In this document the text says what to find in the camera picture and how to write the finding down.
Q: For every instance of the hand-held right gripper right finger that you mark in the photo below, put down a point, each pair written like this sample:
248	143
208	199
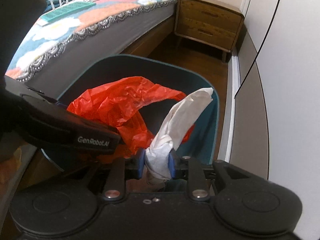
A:
172	166

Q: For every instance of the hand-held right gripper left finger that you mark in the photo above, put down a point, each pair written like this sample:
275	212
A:
140	165

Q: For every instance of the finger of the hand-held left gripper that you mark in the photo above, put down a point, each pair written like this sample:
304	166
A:
61	105

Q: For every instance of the dark teal trash bin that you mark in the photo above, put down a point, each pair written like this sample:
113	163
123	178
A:
205	135

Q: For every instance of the white tissue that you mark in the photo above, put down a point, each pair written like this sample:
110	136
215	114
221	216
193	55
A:
180	120

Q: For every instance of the orange plastic bag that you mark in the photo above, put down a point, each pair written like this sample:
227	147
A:
112	100

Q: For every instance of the teal grid board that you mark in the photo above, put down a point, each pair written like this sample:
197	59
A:
67	11

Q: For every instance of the floral bedspread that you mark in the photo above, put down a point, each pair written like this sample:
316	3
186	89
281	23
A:
105	10

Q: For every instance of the wooden bed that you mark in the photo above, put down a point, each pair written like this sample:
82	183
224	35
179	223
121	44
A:
140	25

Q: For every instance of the white wardrobe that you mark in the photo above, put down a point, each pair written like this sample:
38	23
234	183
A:
287	80

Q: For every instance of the wooden nightstand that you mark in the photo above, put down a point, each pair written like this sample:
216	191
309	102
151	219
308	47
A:
207	22

